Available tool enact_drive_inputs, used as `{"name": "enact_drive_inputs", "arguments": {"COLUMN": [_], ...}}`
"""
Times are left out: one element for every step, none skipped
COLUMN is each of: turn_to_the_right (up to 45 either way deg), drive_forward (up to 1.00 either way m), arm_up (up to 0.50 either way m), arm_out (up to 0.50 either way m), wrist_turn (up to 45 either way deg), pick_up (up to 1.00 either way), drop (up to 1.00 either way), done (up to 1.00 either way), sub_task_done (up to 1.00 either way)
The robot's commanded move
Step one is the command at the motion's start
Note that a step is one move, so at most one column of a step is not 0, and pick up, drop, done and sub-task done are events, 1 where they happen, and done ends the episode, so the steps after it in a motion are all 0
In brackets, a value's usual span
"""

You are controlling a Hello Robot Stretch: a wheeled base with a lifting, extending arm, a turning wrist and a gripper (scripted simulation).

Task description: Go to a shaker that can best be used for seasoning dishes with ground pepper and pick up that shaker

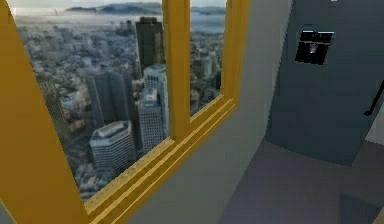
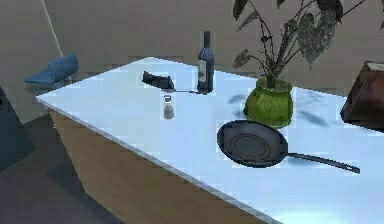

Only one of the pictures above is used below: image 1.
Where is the yellow framed window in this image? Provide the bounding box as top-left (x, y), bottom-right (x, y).
top-left (0, 0), bottom-right (251, 224)

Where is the grey blue fridge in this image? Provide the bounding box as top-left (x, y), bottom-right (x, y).
top-left (265, 0), bottom-right (384, 167)

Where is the black fridge handle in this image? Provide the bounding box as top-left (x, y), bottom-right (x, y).
top-left (363, 79), bottom-right (384, 117)

